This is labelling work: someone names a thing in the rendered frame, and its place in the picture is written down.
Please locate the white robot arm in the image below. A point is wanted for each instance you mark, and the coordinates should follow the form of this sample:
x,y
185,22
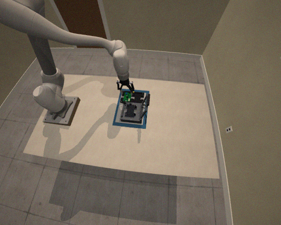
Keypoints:
x,y
28,16

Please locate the green circuit board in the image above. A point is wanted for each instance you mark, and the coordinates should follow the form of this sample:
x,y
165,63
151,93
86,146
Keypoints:
x,y
127,96

